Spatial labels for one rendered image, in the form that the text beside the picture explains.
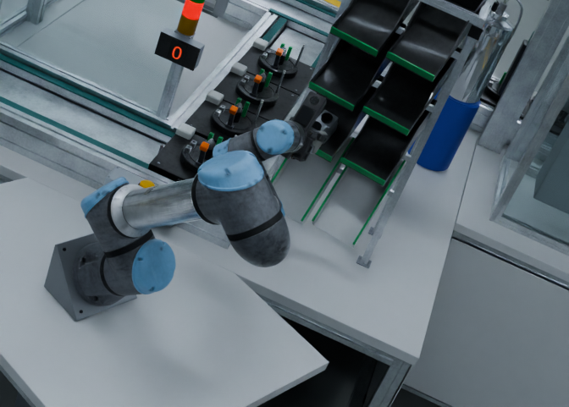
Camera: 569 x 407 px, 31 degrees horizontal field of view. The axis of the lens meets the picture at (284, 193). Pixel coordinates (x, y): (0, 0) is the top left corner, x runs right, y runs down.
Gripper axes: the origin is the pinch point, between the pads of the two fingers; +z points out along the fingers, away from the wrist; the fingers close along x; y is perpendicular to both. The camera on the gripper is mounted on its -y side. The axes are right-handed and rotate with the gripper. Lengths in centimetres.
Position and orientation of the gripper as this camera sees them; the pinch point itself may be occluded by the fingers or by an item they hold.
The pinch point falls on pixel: (316, 128)
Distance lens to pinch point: 260.9
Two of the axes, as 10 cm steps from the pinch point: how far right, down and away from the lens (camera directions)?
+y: -4.7, 8.6, 1.9
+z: 2.8, -0.6, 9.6
